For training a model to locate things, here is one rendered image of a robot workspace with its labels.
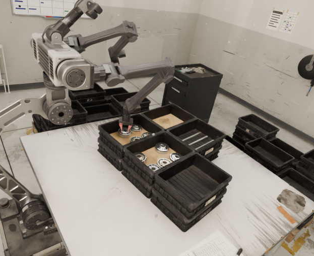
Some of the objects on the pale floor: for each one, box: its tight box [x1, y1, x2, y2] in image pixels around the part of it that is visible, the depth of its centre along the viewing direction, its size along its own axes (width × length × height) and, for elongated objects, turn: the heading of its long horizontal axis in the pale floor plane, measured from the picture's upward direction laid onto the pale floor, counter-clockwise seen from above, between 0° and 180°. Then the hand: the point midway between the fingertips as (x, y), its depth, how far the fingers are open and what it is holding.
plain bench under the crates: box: [19, 106, 314, 256], centre depth 203 cm, size 160×160×70 cm
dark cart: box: [161, 63, 223, 123], centre depth 360 cm, size 60×45×90 cm
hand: (125, 129), depth 191 cm, fingers open, 5 cm apart
